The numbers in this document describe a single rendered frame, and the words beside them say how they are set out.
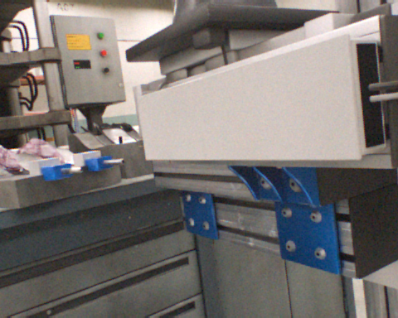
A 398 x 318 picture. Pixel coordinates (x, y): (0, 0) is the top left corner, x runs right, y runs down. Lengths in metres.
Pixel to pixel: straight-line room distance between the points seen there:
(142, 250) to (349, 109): 0.87
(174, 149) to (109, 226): 0.63
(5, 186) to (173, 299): 0.54
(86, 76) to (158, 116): 1.56
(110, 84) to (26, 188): 1.23
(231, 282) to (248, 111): 1.00
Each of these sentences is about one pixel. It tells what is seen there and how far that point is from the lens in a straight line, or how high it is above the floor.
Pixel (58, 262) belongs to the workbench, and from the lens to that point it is 0.99.
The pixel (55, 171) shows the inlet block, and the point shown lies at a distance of 0.83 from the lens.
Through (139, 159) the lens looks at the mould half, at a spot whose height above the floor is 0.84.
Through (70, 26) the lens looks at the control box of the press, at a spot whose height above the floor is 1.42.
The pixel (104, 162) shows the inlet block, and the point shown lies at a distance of 0.90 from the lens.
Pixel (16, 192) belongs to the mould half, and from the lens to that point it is 0.83.
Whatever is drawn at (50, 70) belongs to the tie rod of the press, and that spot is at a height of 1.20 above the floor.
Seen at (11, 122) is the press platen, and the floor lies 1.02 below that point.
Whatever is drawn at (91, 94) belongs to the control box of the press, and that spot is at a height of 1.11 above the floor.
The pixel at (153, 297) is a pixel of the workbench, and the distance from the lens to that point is 1.11.
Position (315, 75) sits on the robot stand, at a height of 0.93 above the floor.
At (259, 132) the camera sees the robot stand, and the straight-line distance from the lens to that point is 0.29.
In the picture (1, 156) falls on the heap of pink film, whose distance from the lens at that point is 1.01.
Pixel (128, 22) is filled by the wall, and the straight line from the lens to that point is 9.08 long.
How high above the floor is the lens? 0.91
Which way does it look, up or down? 5 degrees down
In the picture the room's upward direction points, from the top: 8 degrees counter-clockwise
